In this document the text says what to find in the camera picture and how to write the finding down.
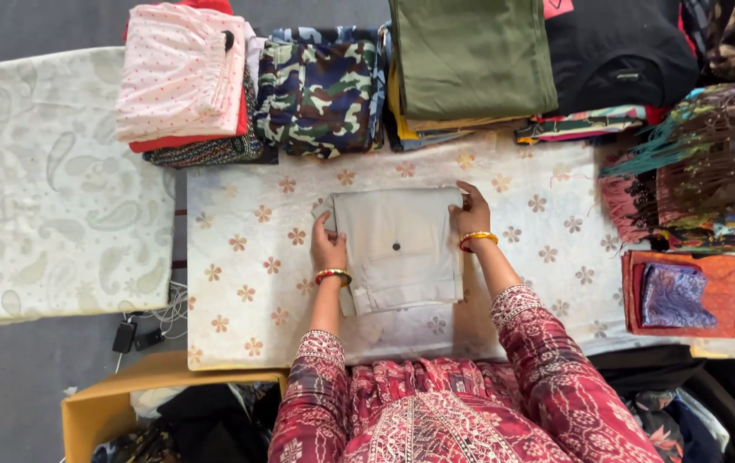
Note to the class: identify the olive green folded trousers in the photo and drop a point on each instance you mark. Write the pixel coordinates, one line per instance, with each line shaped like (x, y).
(470, 58)

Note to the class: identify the cardboard box with clothes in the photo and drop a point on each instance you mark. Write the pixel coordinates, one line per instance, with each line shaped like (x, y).
(110, 402)

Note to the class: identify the orange folded cloth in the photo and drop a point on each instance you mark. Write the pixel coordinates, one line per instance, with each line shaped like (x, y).
(730, 296)

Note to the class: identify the person's right fingers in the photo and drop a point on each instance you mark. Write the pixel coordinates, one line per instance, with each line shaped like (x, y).
(465, 200)

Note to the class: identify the person's left hand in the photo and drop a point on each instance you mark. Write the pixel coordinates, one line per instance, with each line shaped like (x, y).
(330, 251)

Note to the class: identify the pink paper tag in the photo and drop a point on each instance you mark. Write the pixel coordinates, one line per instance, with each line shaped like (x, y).
(557, 7)

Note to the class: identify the green camouflage folded garment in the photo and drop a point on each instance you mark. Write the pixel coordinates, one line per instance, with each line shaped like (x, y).
(319, 96)

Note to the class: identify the blue camouflage folded garment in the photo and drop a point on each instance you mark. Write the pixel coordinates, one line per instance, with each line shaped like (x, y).
(290, 33)

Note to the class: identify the yellow folded garment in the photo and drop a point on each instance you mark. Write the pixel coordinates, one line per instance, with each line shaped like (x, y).
(395, 109)

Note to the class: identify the multicoloured striped folded garment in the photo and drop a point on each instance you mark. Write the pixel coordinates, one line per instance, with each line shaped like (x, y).
(579, 125)

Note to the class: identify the beige trousers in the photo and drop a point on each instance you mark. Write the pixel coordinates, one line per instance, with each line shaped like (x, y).
(399, 251)

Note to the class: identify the white cloth with orange flowers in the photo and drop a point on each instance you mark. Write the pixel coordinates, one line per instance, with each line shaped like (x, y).
(258, 283)

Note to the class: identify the black folded garment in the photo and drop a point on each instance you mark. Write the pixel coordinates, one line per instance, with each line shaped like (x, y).
(618, 58)

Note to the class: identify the blue purple paisley cloth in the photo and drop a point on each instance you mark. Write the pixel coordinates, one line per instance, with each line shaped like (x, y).
(676, 296)

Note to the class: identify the pink dotted folded garment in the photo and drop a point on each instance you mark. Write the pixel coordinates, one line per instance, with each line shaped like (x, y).
(177, 77)

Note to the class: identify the person's left fingers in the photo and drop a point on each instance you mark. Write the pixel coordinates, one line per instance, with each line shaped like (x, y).
(322, 223)

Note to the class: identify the person's right hand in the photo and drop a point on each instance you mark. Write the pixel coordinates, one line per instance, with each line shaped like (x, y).
(475, 217)

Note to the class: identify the heap of dark clothes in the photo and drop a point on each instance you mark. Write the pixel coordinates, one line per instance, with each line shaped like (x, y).
(695, 405)

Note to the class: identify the black charger block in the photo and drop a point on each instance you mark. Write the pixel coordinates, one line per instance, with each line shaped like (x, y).
(148, 339)
(124, 336)

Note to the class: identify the dark speckled folded garment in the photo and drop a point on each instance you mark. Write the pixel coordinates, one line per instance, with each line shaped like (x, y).
(213, 153)

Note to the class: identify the red folded garment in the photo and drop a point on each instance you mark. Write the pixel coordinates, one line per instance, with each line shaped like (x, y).
(181, 143)

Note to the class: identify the brown fringed scarf heap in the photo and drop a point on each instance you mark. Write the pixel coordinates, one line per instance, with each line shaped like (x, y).
(708, 161)

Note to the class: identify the white paisley mattress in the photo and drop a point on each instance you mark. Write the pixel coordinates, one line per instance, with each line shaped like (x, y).
(52, 186)

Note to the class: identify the person's maroon patterned dress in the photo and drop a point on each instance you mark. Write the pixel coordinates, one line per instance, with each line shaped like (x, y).
(457, 411)

